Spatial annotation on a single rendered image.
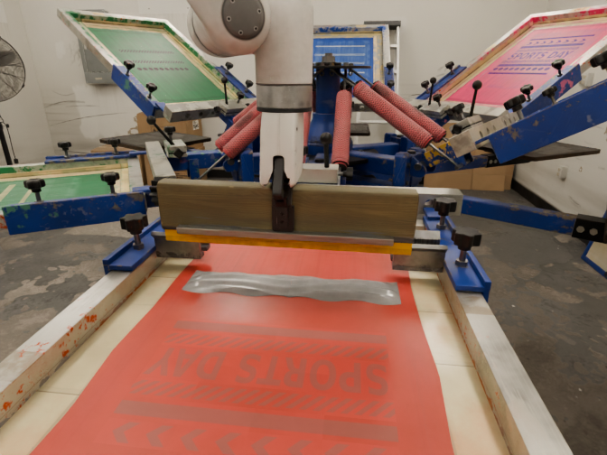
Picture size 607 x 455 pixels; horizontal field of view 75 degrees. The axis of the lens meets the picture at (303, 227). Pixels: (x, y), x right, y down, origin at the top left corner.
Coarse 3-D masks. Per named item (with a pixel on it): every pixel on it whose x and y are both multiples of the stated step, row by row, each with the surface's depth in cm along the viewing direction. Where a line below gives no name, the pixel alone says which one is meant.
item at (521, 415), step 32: (416, 224) 84; (96, 288) 59; (128, 288) 63; (448, 288) 62; (64, 320) 52; (96, 320) 55; (480, 320) 52; (32, 352) 46; (64, 352) 49; (480, 352) 47; (512, 352) 46; (0, 384) 41; (32, 384) 44; (512, 384) 41; (0, 416) 40; (512, 416) 37; (544, 416) 37; (512, 448) 37; (544, 448) 34
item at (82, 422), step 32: (224, 256) 77; (256, 256) 77; (288, 256) 77; (160, 320) 57; (224, 320) 57; (256, 320) 57; (128, 352) 51; (96, 384) 46; (128, 384) 46; (64, 416) 42; (96, 416) 42; (64, 448) 38; (96, 448) 38; (128, 448) 38
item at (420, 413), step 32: (320, 256) 77; (352, 256) 77; (384, 256) 77; (288, 320) 57; (320, 320) 57; (352, 320) 57; (384, 320) 57; (416, 320) 57; (416, 352) 51; (416, 384) 46; (416, 416) 42; (416, 448) 38; (448, 448) 38
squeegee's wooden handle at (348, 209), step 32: (160, 192) 58; (192, 192) 58; (224, 192) 57; (256, 192) 57; (320, 192) 56; (352, 192) 55; (384, 192) 55; (416, 192) 54; (192, 224) 60; (224, 224) 59; (256, 224) 58; (320, 224) 57; (352, 224) 57; (384, 224) 56
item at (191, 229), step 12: (180, 228) 59; (192, 228) 59; (204, 228) 58; (216, 228) 58; (228, 228) 58; (240, 228) 59; (252, 228) 59; (300, 240) 57; (312, 240) 57; (324, 240) 57; (336, 240) 56; (348, 240) 56; (360, 240) 56; (372, 240) 56; (384, 240) 56
